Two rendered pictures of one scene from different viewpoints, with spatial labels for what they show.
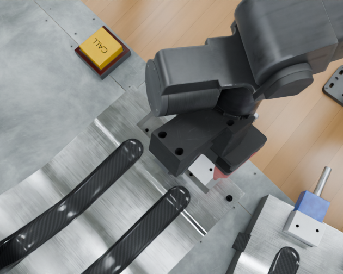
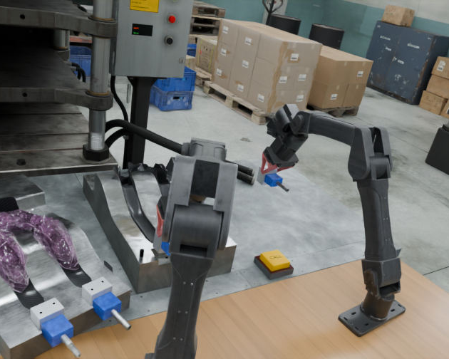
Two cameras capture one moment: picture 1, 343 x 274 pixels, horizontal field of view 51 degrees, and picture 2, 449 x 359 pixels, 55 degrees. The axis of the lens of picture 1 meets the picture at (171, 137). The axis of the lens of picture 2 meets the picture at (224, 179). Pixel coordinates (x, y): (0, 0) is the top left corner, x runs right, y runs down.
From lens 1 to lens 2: 0.91 m
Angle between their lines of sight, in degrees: 66
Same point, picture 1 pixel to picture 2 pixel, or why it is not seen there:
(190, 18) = (296, 321)
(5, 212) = not seen: hidden behind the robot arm
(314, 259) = (72, 293)
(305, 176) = (128, 340)
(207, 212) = (139, 246)
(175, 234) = (135, 233)
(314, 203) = (110, 302)
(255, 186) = (139, 307)
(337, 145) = not seen: outside the picture
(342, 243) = (70, 311)
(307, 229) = (96, 285)
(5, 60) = (279, 231)
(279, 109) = not seen: hidden behind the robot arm
